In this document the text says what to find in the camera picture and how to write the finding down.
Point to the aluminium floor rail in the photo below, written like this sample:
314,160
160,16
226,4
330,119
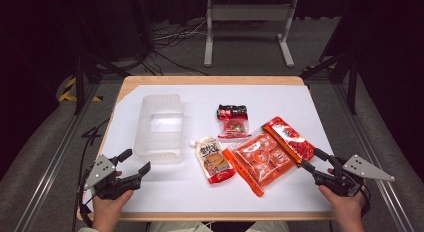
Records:
50,178
376,165

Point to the clear plastic container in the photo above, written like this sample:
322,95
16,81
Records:
160,149

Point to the yellow black floor tape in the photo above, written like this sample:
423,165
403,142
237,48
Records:
68,92

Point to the person's light trousers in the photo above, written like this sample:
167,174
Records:
173,228

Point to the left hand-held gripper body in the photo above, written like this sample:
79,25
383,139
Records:
106,185

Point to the large orange snack packet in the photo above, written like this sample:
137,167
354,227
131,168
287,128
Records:
263,158

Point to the white table mat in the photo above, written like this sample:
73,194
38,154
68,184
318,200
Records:
266,98

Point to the grey metal stand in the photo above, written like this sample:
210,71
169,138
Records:
250,12

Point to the spouted food pouch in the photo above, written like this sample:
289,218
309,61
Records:
215,162

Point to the black tripod stand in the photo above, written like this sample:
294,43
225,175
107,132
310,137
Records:
79,85
351,85

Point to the small red black snack packet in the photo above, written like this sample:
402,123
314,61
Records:
231,113

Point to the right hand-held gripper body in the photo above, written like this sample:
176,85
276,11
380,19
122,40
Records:
340,182

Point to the person's right hand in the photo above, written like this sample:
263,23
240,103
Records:
348,208

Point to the person's left hand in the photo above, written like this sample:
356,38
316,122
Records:
106,210

